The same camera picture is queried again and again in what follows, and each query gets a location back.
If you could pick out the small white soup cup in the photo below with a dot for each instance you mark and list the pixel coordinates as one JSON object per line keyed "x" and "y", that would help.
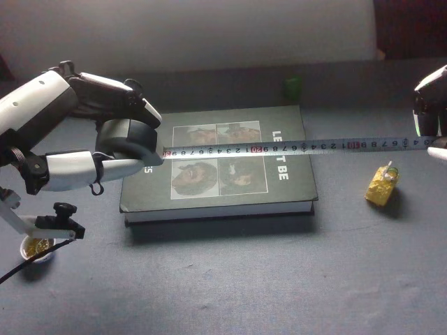
{"x": 35, "y": 248}

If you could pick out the green round toy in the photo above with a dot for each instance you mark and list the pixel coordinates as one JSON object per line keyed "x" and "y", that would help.
{"x": 292, "y": 88}

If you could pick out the grey tape measure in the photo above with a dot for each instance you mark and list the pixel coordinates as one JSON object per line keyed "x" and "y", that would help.
{"x": 244, "y": 150}

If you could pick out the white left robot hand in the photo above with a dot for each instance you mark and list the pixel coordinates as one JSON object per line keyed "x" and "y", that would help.
{"x": 35, "y": 97}

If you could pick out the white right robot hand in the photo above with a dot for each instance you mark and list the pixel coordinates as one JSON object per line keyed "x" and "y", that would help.
{"x": 429, "y": 104}

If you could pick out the large pale board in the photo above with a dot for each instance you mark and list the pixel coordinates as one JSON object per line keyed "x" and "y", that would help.
{"x": 174, "y": 31}

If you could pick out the grey table cloth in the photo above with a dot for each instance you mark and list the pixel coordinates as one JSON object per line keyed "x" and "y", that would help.
{"x": 244, "y": 279}

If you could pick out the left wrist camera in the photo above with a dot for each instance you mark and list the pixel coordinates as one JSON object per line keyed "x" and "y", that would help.
{"x": 52, "y": 223}

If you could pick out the black Let It Be album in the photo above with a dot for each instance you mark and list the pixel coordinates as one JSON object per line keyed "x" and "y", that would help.
{"x": 146, "y": 188}

